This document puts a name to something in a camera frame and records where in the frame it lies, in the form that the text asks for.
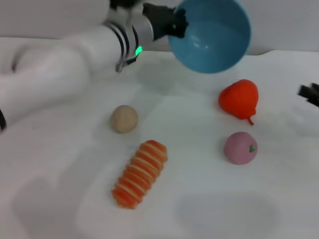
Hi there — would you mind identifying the orange striped bread loaf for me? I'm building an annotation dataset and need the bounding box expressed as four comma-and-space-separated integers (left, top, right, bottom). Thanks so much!
111, 139, 168, 210

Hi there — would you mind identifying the red pear toy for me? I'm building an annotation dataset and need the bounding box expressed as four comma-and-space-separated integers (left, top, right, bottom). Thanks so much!
218, 79, 259, 126

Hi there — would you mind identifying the blue bowl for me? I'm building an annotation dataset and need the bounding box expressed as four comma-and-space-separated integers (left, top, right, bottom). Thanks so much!
167, 0, 252, 74

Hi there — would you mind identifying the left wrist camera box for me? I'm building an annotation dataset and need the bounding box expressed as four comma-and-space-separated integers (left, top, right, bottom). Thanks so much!
109, 0, 143, 12

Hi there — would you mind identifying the beige round bun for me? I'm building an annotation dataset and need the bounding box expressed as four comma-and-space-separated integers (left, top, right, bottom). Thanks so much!
110, 105, 139, 134

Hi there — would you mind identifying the pink apple toy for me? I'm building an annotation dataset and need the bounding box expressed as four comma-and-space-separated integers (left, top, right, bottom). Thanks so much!
223, 131, 258, 165

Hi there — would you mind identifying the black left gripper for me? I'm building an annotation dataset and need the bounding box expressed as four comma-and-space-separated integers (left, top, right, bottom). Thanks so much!
143, 2, 189, 40

